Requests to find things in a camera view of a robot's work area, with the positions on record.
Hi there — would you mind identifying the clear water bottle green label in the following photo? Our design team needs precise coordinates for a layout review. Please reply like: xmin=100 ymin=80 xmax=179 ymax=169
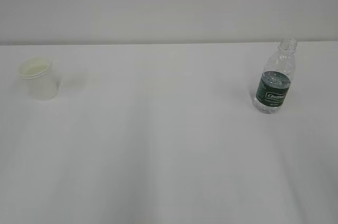
xmin=253 ymin=39 xmax=297 ymax=114

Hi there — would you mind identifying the white paper cup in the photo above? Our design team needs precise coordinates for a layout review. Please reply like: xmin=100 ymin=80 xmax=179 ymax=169
xmin=18 ymin=58 xmax=58 ymax=101

